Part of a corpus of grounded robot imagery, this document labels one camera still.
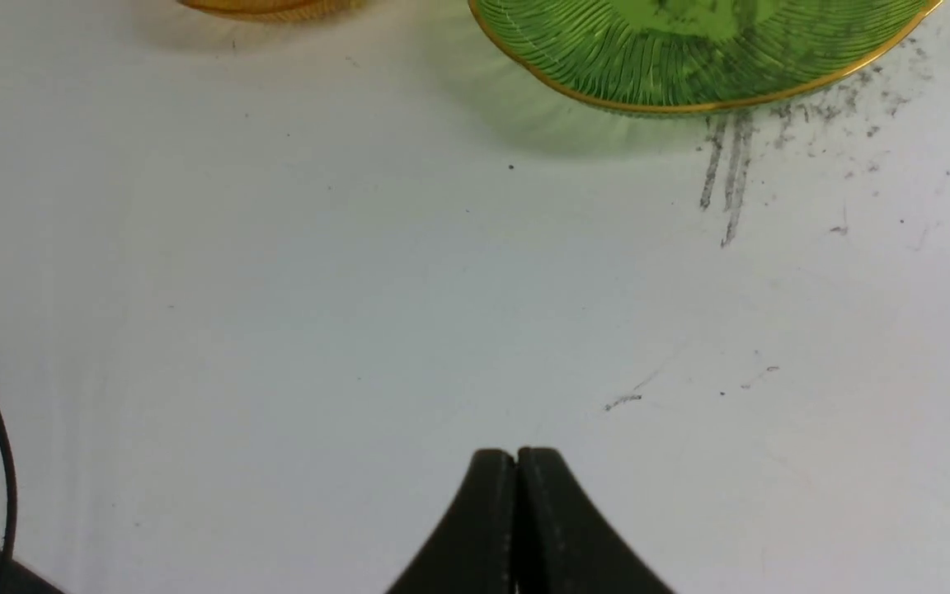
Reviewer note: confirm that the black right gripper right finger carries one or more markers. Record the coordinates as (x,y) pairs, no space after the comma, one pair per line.
(563,543)

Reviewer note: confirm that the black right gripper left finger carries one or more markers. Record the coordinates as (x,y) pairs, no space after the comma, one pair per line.
(470,549)

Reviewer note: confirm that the green ribbed plastic plate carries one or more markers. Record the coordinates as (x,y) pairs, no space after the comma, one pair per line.
(668,58)

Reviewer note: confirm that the amber ribbed plastic plate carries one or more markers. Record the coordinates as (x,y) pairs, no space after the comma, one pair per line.
(274,11)

